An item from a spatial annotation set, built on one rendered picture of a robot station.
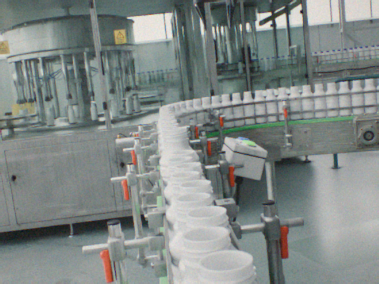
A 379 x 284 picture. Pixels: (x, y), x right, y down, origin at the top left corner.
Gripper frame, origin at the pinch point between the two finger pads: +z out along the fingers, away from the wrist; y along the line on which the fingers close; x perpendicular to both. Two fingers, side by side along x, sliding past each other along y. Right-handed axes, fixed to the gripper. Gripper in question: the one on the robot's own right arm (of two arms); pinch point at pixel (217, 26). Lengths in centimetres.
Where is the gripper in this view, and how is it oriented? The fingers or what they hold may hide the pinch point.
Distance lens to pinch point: 130.2
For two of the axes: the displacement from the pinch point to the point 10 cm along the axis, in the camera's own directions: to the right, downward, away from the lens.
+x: 0.9, 1.4, -9.9
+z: 1.1, 9.8, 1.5
